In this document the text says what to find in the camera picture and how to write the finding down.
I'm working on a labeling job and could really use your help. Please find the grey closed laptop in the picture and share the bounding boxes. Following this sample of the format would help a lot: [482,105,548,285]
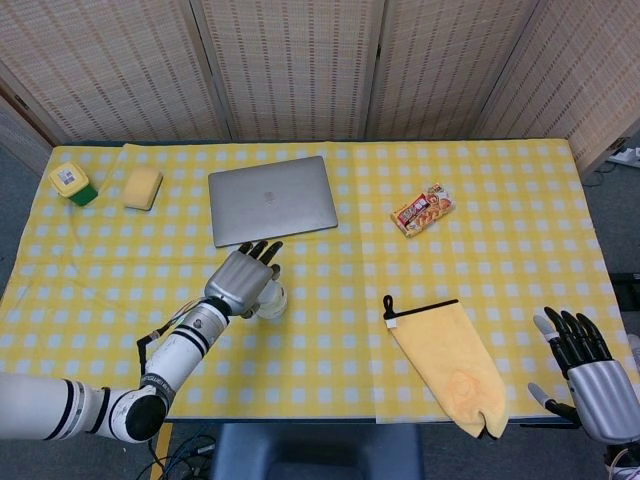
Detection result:
[207,155,340,248]

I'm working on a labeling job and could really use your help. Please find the green container with yellow lid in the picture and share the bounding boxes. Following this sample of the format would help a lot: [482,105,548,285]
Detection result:
[48,162,100,207]

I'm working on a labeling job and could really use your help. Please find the left arm wire bundle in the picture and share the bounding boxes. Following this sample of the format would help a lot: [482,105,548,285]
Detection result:
[135,299,201,375]

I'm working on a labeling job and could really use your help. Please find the black floor cables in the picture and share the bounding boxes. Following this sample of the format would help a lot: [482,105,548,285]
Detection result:
[142,430,217,480]

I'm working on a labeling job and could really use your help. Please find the arm wire bundle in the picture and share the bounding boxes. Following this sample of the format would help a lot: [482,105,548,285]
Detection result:
[135,299,201,375]
[606,446,632,472]

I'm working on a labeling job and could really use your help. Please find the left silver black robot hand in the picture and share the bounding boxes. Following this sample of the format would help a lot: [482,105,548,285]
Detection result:
[203,240,285,320]

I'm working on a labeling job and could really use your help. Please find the black box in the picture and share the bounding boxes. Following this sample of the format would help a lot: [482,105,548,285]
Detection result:
[612,272,640,301]

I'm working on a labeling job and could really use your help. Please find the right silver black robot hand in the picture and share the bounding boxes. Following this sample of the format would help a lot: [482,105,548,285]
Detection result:
[528,306,640,446]

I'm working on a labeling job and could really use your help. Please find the white power strip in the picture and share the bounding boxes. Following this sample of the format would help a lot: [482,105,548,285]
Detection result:
[608,144,640,169]

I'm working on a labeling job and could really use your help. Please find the yellow sponge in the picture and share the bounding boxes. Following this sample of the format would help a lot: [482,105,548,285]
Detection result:
[122,167,165,212]

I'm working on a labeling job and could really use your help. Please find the yellow oven mitt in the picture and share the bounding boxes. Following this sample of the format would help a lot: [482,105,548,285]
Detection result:
[382,294,510,441]

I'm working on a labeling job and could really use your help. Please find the right arm wire bundle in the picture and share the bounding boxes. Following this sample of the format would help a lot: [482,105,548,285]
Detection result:
[606,446,632,472]

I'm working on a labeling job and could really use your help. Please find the orange snack packet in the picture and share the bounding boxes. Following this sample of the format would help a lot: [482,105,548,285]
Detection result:
[390,182,457,239]

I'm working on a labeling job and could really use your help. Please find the yellow white checkered tablecloth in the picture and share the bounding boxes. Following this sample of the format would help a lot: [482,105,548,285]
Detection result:
[0,141,640,425]

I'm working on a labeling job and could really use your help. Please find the bamboo folding screen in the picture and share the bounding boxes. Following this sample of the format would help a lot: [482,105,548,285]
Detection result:
[0,0,640,176]

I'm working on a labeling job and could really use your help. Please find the blue chair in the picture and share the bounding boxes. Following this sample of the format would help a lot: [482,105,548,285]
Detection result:
[209,422,425,480]

